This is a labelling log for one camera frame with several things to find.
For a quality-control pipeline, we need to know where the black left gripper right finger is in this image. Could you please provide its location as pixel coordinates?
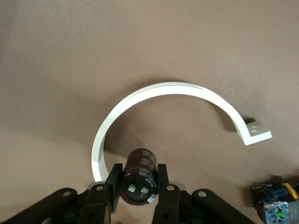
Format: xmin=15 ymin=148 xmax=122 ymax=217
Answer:
xmin=153 ymin=163 xmax=256 ymax=224

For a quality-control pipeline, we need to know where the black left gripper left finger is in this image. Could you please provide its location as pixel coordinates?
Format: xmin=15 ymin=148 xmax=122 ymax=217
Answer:
xmin=0 ymin=163 xmax=123 ymax=224

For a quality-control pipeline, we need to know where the orange pushbutton blue contact block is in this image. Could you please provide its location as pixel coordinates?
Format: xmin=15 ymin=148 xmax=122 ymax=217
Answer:
xmin=250 ymin=175 xmax=299 ymax=224

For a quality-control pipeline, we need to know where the dark cylindrical capacitor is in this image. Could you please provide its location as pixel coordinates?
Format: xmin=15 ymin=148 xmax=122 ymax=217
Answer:
xmin=118 ymin=147 xmax=160 ymax=206

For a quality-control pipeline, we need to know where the large white arc clamp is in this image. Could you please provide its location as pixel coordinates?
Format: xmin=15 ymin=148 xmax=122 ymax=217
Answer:
xmin=91 ymin=80 xmax=272 ymax=183

